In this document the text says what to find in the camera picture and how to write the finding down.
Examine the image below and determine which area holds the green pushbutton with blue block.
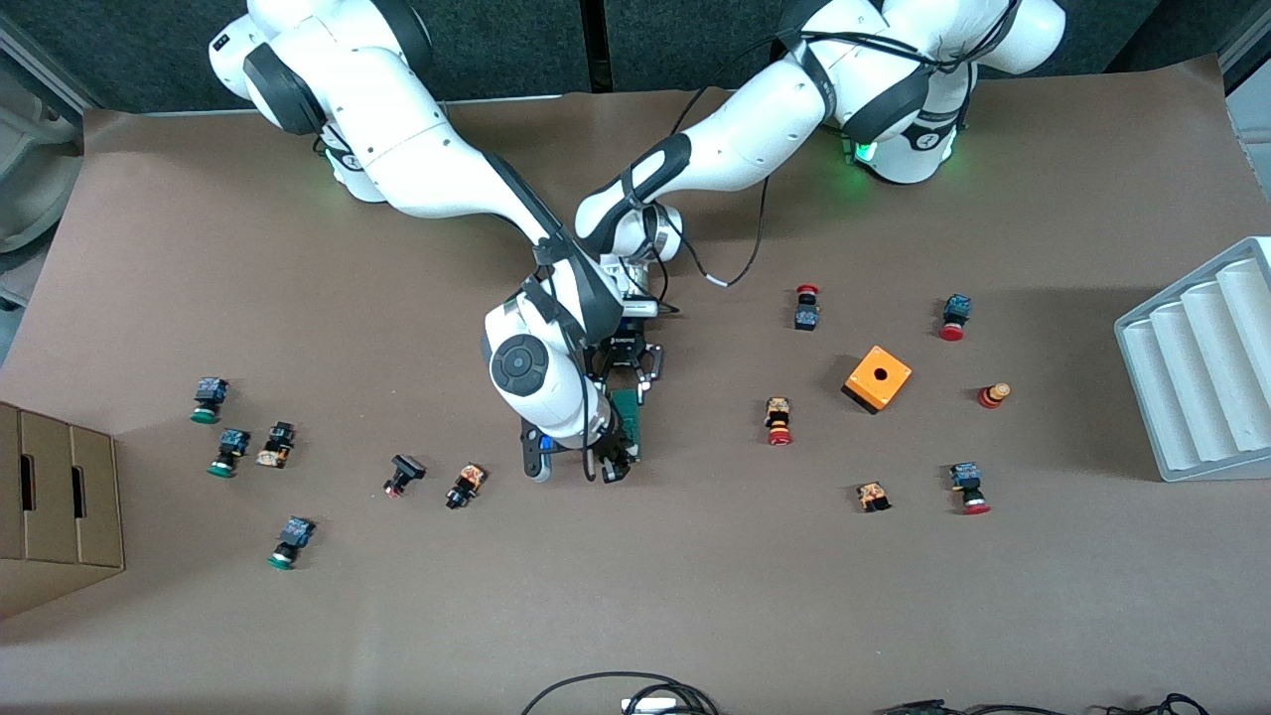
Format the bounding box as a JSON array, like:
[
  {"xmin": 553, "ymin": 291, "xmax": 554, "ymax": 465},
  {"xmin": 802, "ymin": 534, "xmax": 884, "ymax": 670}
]
[
  {"xmin": 267, "ymin": 515, "xmax": 317, "ymax": 571},
  {"xmin": 207, "ymin": 428, "xmax": 251, "ymax": 479},
  {"xmin": 190, "ymin": 376, "xmax": 230, "ymax": 425}
]

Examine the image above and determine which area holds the grey metal pedestal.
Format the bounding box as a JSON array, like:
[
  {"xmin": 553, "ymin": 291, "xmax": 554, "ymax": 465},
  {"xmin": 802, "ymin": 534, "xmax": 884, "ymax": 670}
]
[{"xmin": 0, "ymin": 15, "xmax": 85, "ymax": 254}]

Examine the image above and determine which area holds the black cable bundle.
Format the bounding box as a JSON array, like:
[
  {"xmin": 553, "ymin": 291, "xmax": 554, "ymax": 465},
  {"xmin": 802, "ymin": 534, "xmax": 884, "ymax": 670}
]
[{"xmin": 874, "ymin": 693, "xmax": 1212, "ymax": 715}]

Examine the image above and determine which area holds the grey ribbed tray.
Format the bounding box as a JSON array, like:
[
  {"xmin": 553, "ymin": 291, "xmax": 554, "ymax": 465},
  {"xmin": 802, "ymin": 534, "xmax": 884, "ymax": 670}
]
[{"xmin": 1114, "ymin": 236, "xmax": 1271, "ymax": 484}]

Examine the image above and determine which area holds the green DIN rail terminal block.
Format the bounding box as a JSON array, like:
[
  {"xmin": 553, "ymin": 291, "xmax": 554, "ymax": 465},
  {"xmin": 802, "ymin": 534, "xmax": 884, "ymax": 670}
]
[{"xmin": 610, "ymin": 389, "xmax": 644, "ymax": 464}]

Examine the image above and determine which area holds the black looped cable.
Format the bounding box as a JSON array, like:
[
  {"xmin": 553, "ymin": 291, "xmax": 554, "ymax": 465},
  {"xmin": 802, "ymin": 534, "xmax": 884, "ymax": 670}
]
[{"xmin": 520, "ymin": 672, "xmax": 720, "ymax": 715}]

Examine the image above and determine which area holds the black selector with orange block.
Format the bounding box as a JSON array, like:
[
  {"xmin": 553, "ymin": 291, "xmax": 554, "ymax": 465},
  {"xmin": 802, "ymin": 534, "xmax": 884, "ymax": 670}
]
[{"xmin": 445, "ymin": 462, "xmax": 488, "ymax": 511}]

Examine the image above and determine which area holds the brown cardboard box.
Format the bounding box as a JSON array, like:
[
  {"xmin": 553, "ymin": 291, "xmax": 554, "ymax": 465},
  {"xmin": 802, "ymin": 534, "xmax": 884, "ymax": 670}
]
[{"xmin": 0, "ymin": 400, "xmax": 126, "ymax": 622}]

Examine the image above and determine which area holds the black switch with red tip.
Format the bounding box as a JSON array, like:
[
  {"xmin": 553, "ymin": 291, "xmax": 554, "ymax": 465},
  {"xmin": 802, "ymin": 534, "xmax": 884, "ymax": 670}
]
[{"xmin": 383, "ymin": 454, "xmax": 428, "ymax": 499}]

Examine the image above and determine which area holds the orange button enclosure box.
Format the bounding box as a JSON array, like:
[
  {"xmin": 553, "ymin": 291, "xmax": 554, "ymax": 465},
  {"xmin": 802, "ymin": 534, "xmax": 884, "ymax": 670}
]
[{"xmin": 842, "ymin": 345, "xmax": 913, "ymax": 415}]

